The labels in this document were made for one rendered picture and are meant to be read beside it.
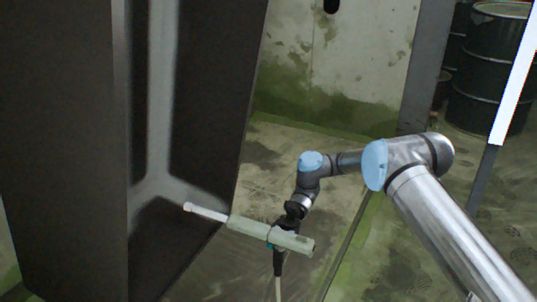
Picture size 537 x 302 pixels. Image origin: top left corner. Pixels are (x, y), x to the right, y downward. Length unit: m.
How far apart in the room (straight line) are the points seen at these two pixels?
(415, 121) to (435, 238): 2.07
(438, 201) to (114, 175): 0.63
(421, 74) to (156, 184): 1.81
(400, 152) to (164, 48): 0.82
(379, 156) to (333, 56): 1.97
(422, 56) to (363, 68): 0.38
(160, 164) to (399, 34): 1.72
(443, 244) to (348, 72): 2.12
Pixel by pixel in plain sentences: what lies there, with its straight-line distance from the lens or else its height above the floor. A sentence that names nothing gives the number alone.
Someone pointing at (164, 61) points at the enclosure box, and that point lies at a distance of 1.39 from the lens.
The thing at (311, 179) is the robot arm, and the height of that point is 0.61.
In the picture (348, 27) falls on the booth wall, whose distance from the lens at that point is 2.78.
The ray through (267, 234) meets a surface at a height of 0.55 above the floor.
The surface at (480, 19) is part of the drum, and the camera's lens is 3.24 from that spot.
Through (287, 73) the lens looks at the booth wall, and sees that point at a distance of 3.02.
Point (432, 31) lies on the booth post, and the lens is 2.68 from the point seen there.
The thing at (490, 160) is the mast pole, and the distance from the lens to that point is 2.04.
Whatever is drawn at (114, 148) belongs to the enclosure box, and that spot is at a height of 1.11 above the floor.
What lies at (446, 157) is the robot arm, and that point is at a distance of 1.03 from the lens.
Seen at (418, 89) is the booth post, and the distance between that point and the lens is 2.79.
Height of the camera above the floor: 1.46
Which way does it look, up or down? 31 degrees down
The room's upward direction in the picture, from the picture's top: straight up
